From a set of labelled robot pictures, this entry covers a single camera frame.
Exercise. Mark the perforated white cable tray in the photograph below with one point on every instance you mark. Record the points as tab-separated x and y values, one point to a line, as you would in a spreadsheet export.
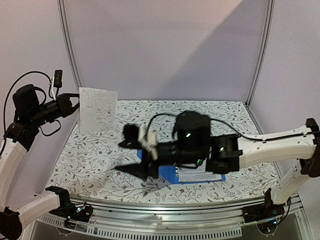
123	231

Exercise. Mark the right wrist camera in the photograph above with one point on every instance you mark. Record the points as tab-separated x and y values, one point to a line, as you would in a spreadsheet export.
191	129

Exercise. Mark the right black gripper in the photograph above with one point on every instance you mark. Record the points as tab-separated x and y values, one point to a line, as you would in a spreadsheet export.
150	160

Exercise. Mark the floral patterned table mat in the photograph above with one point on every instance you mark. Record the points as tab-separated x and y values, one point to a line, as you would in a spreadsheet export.
86	164

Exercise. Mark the aluminium front rail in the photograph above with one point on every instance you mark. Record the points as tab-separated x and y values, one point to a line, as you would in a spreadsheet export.
172	216

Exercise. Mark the hand drawn sketch paper sheet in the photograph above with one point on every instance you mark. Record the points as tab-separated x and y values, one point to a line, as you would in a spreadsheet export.
97	110

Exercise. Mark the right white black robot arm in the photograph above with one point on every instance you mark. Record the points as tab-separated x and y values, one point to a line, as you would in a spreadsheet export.
232	152

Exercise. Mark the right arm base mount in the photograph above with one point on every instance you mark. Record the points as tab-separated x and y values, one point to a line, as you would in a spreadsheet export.
265	212

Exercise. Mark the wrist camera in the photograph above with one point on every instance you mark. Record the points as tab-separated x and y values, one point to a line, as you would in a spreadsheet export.
25	99
191	129

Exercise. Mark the blue folder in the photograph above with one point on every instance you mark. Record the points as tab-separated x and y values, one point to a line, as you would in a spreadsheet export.
167	173

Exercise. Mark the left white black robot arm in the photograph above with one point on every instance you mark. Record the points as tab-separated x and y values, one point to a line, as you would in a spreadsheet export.
17	141

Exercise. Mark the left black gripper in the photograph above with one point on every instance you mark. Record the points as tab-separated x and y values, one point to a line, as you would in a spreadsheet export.
64	105

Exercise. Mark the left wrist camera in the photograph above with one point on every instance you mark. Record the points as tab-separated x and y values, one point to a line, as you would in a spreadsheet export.
25	99

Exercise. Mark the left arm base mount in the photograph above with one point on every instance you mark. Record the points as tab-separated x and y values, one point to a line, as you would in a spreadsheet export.
74	213

